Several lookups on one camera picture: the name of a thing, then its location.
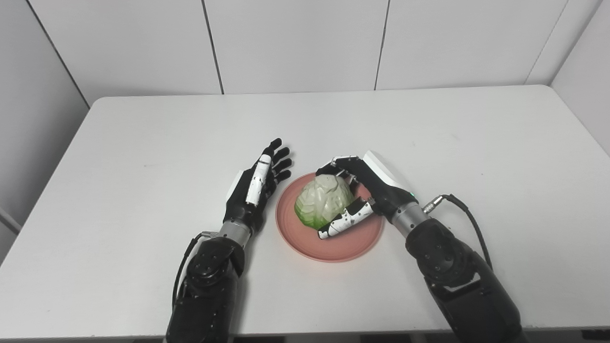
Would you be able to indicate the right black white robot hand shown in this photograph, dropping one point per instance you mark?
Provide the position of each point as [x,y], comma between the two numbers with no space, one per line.
[376,190]

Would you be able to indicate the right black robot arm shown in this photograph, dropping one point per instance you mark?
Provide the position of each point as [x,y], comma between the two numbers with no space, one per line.
[457,276]

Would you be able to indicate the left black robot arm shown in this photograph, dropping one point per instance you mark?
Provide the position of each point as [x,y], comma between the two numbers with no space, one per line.
[209,286]

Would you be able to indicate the green white toy cabbage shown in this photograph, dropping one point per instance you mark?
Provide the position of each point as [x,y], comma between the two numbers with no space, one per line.
[321,200]

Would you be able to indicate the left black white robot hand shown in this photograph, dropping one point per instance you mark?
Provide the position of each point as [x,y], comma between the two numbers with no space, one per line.
[257,190]

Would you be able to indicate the pink round plate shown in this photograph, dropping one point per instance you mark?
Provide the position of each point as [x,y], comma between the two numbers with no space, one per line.
[333,243]

